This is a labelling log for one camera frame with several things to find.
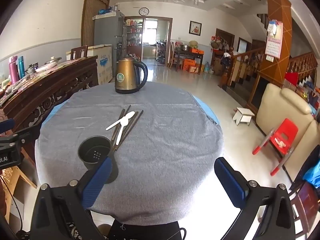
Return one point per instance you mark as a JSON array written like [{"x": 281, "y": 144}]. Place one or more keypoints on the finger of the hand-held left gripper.
[
  {"x": 7, "y": 125},
  {"x": 28, "y": 133}
]

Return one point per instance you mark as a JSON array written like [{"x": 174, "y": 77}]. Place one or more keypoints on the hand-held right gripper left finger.
[{"x": 97, "y": 180}]

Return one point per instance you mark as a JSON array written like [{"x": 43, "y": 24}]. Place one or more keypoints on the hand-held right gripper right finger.
[{"x": 230, "y": 183}]

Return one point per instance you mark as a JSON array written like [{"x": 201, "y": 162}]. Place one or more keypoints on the black utensil holder cup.
[{"x": 88, "y": 161}]

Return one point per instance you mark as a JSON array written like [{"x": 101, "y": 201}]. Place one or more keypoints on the white plastic spoon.
[
  {"x": 117, "y": 124},
  {"x": 121, "y": 133}
]

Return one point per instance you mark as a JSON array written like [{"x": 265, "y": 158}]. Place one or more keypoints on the light wooden stool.
[{"x": 18, "y": 177}]

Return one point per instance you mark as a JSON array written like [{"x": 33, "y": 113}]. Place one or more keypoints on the carved dark wooden chair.
[{"x": 50, "y": 92}]

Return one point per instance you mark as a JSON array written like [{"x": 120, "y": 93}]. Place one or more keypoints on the pink thermos bottle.
[{"x": 13, "y": 70}]

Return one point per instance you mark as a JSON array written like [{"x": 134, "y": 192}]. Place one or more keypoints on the teal thermos bottle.
[{"x": 21, "y": 67}]

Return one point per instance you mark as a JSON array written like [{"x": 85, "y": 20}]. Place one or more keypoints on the small white stool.
[{"x": 243, "y": 113}]

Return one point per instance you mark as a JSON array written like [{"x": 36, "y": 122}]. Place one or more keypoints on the grey tablecloth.
[{"x": 162, "y": 142}]

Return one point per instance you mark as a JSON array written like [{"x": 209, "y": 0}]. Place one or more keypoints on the red child chair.
[{"x": 285, "y": 132}]

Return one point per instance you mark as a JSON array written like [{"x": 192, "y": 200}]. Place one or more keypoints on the dark red wooden chair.
[{"x": 308, "y": 205}]

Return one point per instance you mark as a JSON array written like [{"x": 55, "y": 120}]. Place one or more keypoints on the blue plastic bag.
[{"x": 313, "y": 175}]

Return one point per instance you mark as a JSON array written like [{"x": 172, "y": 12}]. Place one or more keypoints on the beige leather sofa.
[{"x": 280, "y": 107}]

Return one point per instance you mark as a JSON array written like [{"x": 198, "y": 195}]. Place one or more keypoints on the white cardboard box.
[{"x": 105, "y": 65}]

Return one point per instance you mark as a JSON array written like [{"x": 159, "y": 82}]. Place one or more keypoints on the gold electric kettle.
[{"x": 126, "y": 77}]

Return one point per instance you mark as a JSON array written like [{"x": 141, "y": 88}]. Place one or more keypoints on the clear water jug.
[{"x": 208, "y": 68}]

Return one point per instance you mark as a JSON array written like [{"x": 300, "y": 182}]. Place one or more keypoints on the wooden stair railing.
[{"x": 243, "y": 65}]

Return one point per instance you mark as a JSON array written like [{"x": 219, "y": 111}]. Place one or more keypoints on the orange cardboard box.
[
  {"x": 196, "y": 51},
  {"x": 191, "y": 66}
]

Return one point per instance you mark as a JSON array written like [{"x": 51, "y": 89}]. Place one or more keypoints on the grey refrigerator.
[{"x": 105, "y": 32}]

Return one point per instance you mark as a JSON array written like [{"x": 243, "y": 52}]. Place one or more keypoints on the brown window curtain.
[{"x": 92, "y": 17}]

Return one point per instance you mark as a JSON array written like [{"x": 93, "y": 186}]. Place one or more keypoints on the wooden side table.
[{"x": 187, "y": 55}]

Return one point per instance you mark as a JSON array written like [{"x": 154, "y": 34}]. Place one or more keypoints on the metal bowl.
[{"x": 184, "y": 47}]

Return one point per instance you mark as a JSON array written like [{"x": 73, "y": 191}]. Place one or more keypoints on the glass display shelf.
[{"x": 133, "y": 32}]

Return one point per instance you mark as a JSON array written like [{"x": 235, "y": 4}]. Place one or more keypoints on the orange wooden pillar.
[{"x": 277, "y": 10}]

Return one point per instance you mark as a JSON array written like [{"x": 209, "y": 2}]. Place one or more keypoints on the clothing on stair post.
[{"x": 225, "y": 59}]

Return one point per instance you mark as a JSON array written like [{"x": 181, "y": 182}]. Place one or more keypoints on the pink wall calendar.
[{"x": 273, "y": 45}]

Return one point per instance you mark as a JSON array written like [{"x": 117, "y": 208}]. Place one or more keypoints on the framed wall picture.
[{"x": 195, "y": 27}]

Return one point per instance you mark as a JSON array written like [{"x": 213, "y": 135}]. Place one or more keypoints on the round wall clock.
[{"x": 144, "y": 11}]

